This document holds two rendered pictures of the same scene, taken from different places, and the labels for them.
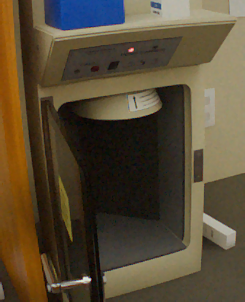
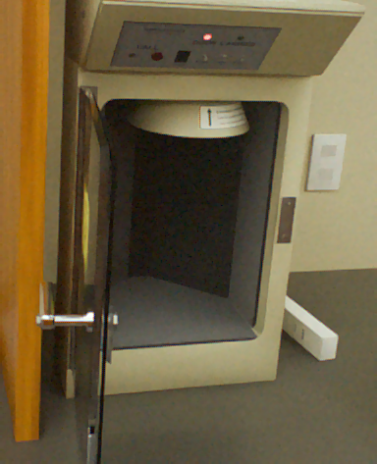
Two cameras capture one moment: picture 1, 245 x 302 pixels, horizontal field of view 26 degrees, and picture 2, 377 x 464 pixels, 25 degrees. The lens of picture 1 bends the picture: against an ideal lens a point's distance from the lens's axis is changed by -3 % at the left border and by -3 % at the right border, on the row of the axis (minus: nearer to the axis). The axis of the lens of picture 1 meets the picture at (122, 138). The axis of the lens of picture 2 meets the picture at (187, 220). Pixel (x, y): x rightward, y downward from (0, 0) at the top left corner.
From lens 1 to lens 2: 0.20 m
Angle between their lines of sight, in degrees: 4
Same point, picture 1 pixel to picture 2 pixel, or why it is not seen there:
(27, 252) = (26, 287)
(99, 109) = (160, 119)
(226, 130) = (355, 199)
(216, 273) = (296, 387)
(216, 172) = (333, 260)
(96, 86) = (158, 84)
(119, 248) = (163, 322)
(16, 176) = (28, 179)
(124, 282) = (159, 372)
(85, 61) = (144, 43)
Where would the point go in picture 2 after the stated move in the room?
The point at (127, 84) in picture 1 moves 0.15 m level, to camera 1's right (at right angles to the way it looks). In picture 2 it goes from (200, 88) to (316, 99)
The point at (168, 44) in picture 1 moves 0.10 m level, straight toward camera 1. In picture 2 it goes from (260, 37) to (250, 48)
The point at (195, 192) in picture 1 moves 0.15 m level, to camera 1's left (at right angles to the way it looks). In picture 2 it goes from (278, 257) to (175, 246)
